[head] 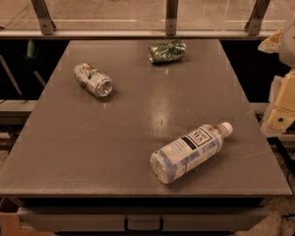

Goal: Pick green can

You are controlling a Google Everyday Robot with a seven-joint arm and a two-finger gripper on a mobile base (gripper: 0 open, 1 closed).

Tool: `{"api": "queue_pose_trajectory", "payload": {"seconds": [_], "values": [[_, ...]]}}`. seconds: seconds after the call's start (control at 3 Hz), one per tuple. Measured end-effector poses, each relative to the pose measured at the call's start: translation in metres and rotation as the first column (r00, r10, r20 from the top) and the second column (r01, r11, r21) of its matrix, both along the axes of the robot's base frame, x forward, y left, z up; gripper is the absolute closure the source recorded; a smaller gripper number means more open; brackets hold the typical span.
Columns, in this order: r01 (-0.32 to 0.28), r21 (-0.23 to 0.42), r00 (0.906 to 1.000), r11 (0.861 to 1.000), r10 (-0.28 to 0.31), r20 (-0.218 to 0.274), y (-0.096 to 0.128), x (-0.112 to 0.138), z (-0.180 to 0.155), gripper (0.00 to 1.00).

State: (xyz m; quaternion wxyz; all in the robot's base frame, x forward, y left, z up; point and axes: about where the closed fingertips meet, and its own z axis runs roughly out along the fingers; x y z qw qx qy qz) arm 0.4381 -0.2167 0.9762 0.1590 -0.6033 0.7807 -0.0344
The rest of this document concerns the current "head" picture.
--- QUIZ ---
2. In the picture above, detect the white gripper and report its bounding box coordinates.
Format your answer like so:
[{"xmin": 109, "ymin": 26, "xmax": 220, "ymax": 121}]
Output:
[{"xmin": 258, "ymin": 12, "xmax": 295, "ymax": 138}]

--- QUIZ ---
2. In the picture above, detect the crushed green can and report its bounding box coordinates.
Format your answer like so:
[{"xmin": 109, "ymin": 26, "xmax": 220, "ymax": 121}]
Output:
[{"xmin": 148, "ymin": 39, "xmax": 187, "ymax": 64}]

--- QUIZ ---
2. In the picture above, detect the white silver can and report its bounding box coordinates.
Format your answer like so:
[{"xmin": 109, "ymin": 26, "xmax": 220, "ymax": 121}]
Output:
[{"xmin": 74, "ymin": 63, "xmax": 113, "ymax": 98}]

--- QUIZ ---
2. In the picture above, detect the clear plastic water bottle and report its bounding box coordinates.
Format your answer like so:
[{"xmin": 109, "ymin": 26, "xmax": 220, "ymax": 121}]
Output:
[{"xmin": 150, "ymin": 122, "xmax": 233, "ymax": 184}]

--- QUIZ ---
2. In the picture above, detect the clear acrylic barrier panel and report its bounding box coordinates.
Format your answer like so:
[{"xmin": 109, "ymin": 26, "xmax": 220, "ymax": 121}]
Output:
[{"xmin": 0, "ymin": 0, "xmax": 295, "ymax": 31}]

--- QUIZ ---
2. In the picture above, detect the cardboard box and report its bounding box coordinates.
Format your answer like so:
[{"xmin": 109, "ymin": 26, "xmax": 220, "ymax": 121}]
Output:
[{"xmin": 0, "ymin": 199, "xmax": 53, "ymax": 236}]

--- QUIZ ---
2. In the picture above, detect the right metal bracket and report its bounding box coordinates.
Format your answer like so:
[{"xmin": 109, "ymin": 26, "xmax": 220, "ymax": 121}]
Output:
[{"xmin": 245, "ymin": 0, "xmax": 270, "ymax": 36}]

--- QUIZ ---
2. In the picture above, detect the metal bracket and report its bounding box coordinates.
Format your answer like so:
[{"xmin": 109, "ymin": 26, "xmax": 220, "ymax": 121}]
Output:
[
  {"xmin": 245, "ymin": 0, "xmax": 270, "ymax": 36},
  {"xmin": 165, "ymin": 0, "xmax": 179, "ymax": 35},
  {"xmin": 30, "ymin": 0, "xmax": 55, "ymax": 35}
]

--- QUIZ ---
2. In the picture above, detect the middle metal bracket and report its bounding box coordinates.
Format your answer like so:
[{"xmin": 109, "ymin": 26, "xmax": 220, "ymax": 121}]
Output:
[{"xmin": 165, "ymin": 0, "xmax": 179, "ymax": 35}]

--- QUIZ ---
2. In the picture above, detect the grey drawer with handle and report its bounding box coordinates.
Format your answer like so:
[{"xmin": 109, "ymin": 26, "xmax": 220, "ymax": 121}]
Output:
[{"xmin": 17, "ymin": 207, "xmax": 267, "ymax": 233}]

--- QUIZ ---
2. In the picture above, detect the left metal bracket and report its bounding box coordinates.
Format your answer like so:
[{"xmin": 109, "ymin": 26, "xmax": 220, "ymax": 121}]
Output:
[{"xmin": 30, "ymin": 0, "xmax": 55, "ymax": 35}]

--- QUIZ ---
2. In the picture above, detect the white horizontal rail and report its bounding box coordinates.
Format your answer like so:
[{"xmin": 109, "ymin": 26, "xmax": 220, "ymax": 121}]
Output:
[{"xmin": 0, "ymin": 29, "xmax": 274, "ymax": 40}]

